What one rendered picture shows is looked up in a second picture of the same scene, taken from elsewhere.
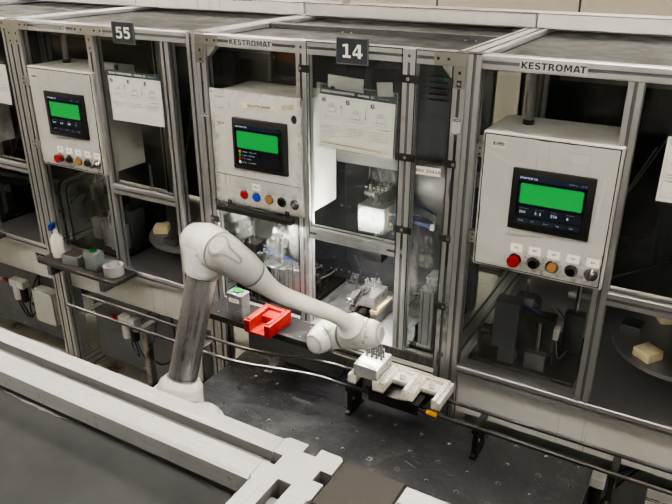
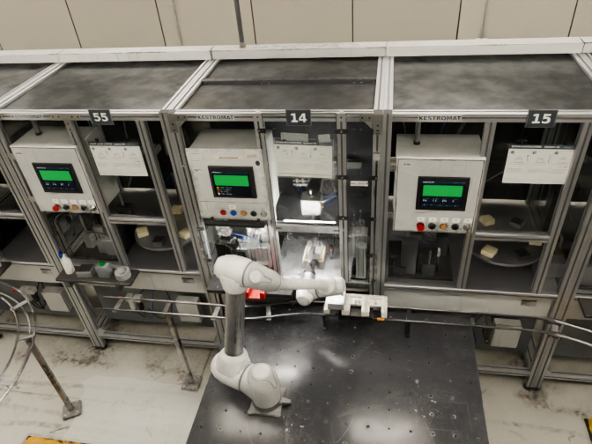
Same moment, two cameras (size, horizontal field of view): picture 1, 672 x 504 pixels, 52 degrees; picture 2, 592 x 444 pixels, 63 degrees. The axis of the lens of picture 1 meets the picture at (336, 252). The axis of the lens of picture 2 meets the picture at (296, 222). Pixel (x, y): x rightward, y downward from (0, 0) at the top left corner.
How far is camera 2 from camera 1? 100 cm
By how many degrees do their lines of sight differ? 20
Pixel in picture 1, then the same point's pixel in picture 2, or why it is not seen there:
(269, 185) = (242, 204)
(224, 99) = (199, 155)
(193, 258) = (233, 284)
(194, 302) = (237, 308)
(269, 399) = (271, 334)
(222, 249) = (261, 279)
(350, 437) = (334, 345)
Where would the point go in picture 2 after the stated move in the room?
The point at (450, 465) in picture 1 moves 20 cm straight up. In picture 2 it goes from (398, 344) to (400, 321)
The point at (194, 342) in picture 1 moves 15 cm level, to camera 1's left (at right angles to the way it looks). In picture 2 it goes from (240, 330) to (211, 340)
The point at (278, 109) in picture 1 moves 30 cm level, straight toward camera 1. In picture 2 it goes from (244, 158) to (266, 184)
